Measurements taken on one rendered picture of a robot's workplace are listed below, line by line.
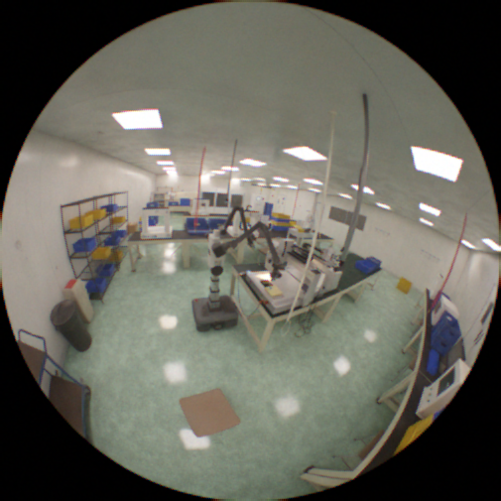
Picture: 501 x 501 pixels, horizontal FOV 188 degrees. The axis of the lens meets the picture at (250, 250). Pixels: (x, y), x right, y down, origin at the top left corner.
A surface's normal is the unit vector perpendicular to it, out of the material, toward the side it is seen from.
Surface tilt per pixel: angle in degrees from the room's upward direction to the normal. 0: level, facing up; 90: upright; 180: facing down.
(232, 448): 0
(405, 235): 90
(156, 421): 0
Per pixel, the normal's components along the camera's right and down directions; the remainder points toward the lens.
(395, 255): -0.89, 0.04
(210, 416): 0.15, -0.91
